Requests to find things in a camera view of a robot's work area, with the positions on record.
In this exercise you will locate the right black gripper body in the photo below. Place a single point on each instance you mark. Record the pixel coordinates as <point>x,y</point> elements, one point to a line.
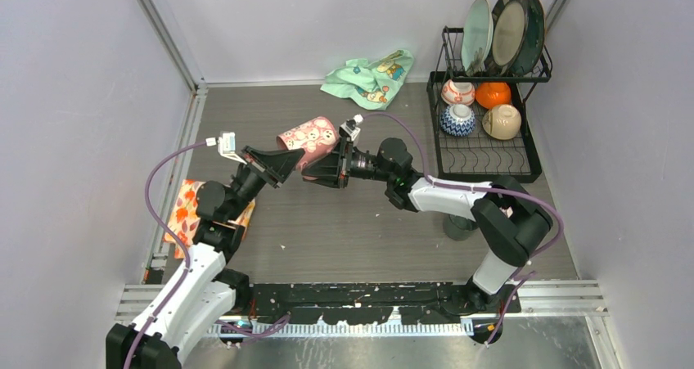
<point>364,167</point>

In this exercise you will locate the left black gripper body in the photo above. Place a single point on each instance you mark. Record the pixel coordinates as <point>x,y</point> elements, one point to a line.
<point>247,185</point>

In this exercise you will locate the pink glass mug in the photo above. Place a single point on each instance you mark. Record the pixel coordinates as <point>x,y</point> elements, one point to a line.
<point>317,137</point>

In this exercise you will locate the orange coral pattern bowl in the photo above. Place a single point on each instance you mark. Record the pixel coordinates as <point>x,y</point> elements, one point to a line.
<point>458,93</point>

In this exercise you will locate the white ceramic bowl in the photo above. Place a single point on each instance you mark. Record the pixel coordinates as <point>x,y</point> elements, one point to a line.
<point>502,122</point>

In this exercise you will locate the white bowl orange outside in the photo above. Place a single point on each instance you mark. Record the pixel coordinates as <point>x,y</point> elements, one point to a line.
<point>491,94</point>

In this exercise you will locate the mint green flower plate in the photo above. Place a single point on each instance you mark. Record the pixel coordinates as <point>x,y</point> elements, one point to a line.
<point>477,37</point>

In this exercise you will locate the dark blue floral plate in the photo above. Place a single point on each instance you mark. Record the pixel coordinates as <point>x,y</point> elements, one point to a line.
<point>534,40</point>

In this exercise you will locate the black rimmed cream plate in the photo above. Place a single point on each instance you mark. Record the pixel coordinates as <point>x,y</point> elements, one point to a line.
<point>510,19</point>

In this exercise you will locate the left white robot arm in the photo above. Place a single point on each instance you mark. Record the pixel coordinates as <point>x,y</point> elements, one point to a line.
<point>203,288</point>

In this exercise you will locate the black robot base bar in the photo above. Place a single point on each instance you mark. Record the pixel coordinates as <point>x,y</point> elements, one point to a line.
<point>417,303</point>

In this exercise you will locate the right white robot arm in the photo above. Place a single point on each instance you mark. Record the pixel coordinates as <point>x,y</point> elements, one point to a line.
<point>512,225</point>

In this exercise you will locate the orange floral cloth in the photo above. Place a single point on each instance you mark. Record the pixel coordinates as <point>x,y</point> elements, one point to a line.
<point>184,221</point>

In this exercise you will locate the mint green cartoon cloth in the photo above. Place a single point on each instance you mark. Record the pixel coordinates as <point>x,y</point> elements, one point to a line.
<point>372,85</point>

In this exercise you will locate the dark green mug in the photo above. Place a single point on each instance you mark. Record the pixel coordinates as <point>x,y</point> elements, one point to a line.
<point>458,228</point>

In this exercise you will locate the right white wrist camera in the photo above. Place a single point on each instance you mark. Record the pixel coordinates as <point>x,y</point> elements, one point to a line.
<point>350,129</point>

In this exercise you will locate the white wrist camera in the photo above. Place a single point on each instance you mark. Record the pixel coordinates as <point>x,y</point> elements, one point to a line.
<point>225,143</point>
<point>350,129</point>

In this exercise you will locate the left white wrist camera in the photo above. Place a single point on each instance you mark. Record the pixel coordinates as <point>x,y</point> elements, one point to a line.
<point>225,143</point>

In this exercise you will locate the black wire dish rack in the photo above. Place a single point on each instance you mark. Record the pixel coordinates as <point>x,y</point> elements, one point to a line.
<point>478,156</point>

